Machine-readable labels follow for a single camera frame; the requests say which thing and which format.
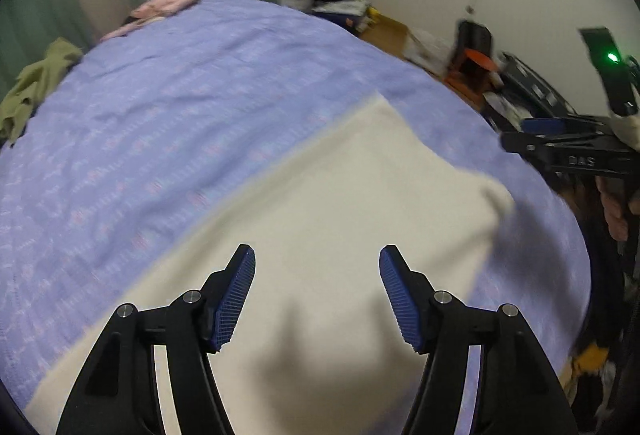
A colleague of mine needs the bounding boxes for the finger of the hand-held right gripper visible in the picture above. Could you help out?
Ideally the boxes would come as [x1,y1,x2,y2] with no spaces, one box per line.
[521,115,617,137]
[500,131,561,166]

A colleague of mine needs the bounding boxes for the purple striped bedsheet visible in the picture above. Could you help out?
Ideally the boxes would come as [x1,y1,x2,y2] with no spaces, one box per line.
[0,0,593,435]

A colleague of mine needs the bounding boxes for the pink patterned garment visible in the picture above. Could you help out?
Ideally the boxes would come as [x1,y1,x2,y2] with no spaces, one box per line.
[100,0,201,41]

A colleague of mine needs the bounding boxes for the olive green garment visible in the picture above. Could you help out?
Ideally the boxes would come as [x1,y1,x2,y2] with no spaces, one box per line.
[0,38,83,146]

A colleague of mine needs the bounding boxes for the cream pants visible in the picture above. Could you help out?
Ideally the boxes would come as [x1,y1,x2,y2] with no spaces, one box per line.
[25,92,516,435]

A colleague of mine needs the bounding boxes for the yellow cloth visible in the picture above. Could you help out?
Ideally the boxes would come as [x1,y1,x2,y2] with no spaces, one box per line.
[569,344,610,383]

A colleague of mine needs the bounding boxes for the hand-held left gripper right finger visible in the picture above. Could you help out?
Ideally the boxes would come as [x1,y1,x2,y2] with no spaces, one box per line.
[379,245,576,435]

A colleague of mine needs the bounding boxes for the person's right hand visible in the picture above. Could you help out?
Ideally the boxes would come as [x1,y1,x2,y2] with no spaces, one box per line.
[595,175,632,242]

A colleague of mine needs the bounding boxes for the white plastic bag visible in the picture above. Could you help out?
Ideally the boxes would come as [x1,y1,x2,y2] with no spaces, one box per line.
[404,28,452,67]

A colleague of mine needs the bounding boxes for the blue and white box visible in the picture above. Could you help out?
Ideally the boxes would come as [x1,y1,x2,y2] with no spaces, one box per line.
[314,0,372,30]

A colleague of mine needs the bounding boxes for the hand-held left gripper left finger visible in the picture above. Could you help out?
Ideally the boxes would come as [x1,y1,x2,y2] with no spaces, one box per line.
[55,244,257,435]

